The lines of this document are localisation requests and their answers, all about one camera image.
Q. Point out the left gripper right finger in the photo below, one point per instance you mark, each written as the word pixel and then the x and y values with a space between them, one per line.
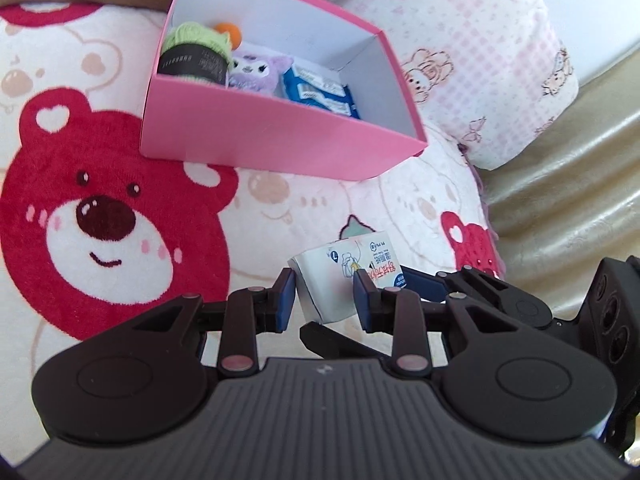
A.
pixel 397 312

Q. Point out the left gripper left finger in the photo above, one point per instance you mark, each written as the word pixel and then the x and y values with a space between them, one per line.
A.
pixel 251 311

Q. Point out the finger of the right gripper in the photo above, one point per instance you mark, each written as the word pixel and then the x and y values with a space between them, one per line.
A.
pixel 429 287

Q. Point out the white tissue pack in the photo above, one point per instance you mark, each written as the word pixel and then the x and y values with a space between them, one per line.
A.
pixel 324 275

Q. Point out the blue wipes packet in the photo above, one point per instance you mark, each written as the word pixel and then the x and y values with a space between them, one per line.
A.
pixel 304 86

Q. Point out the purple plush toy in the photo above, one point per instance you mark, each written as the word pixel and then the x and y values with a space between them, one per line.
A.
pixel 258 72

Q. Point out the green yarn ball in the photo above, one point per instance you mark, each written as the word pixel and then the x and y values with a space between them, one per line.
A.
pixel 195 52

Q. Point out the orange makeup sponge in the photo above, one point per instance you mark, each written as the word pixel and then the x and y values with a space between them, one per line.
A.
pixel 233 31

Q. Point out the gold bed skirt fabric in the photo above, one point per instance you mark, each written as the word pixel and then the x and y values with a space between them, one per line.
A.
pixel 571 197

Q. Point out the red bear blanket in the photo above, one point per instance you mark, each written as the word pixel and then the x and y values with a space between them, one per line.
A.
pixel 93 233

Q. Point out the pink checkered pillow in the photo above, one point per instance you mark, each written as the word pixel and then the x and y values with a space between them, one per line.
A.
pixel 491 74

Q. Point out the pink cardboard box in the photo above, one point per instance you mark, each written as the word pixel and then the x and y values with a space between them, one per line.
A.
pixel 196 122

